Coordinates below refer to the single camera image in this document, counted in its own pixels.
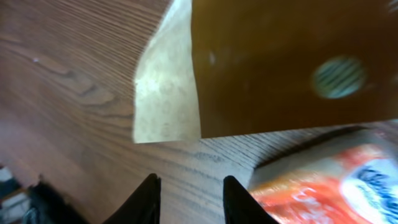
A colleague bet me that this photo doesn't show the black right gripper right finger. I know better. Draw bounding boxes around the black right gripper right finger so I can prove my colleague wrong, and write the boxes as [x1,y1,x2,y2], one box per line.
[223,175,278,224]

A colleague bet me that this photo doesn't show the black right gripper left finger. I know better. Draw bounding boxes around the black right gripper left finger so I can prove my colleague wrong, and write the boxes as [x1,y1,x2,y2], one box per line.
[103,174,161,224]

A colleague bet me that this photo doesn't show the orange tissue pack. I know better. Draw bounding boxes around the orange tissue pack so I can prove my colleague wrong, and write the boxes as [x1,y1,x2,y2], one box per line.
[248,129,397,223]

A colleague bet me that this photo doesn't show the clear cookie wrapper bag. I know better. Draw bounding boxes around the clear cookie wrapper bag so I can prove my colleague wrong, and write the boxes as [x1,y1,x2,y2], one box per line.
[132,0,397,143]

